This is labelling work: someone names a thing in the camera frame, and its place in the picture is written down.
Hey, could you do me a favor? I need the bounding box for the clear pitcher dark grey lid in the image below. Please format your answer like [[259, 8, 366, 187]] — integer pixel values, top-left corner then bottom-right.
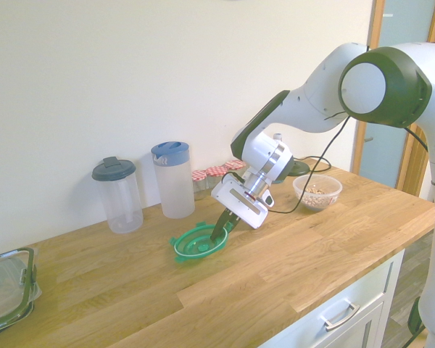
[[91, 156, 144, 235]]

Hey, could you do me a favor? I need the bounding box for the silver drawer handle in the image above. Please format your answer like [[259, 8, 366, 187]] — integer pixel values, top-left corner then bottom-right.
[[319, 302, 361, 331]]

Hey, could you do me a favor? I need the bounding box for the wooden door with frosted glass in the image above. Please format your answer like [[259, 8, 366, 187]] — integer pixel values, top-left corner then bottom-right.
[[351, 0, 435, 210]]

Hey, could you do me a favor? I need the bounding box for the white drawer cabinet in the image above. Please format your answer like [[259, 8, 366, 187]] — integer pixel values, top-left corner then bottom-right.
[[260, 249, 407, 348]]

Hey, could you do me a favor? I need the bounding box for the rectangular container green-rimmed lid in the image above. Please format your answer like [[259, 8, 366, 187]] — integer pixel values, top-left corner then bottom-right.
[[0, 246, 43, 336]]

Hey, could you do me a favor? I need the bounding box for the dark green strap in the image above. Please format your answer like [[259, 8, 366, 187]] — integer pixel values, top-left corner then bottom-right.
[[407, 296, 427, 337]]

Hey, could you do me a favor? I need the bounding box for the clear pitcher blue lid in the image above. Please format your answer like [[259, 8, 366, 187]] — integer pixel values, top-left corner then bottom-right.
[[151, 139, 196, 220]]

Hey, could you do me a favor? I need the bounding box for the dark round disc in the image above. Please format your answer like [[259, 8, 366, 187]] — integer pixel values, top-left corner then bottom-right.
[[288, 160, 310, 177]]

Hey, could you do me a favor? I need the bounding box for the black cable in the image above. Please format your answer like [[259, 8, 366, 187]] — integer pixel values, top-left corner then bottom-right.
[[223, 110, 429, 215]]

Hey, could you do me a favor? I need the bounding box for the clear bowl with nuts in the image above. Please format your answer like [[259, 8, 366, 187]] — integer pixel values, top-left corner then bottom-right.
[[292, 174, 344, 212]]

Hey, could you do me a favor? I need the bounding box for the green round container lid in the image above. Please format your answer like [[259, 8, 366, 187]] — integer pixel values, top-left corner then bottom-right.
[[169, 220, 230, 265]]

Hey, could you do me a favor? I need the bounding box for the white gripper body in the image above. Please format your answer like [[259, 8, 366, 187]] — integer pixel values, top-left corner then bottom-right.
[[210, 177, 270, 230]]

